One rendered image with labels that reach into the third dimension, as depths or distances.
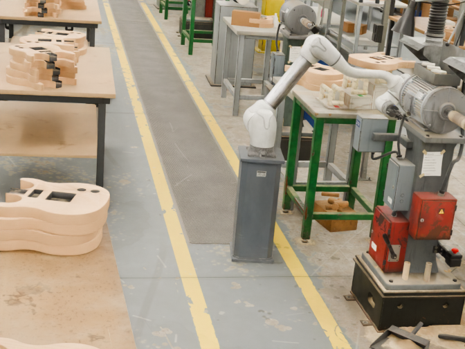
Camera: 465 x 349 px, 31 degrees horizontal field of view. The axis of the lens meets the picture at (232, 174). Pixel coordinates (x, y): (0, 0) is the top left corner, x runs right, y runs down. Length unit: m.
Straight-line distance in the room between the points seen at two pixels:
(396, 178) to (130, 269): 1.73
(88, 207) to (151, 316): 1.59
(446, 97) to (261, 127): 1.23
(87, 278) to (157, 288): 1.95
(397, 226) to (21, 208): 2.24
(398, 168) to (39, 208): 2.16
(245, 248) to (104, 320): 2.68
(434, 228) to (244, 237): 1.31
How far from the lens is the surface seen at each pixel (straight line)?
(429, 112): 4.57
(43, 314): 2.88
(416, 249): 4.86
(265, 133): 5.22
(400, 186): 4.70
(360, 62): 5.72
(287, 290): 5.16
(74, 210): 3.24
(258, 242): 5.42
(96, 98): 5.76
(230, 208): 6.30
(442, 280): 4.91
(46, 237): 3.26
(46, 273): 3.15
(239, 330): 4.67
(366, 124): 4.78
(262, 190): 5.29
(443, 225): 4.72
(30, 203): 3.30
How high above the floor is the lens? 2.29
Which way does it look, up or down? 19 degrees down
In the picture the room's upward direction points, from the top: 5 degrees clockwise
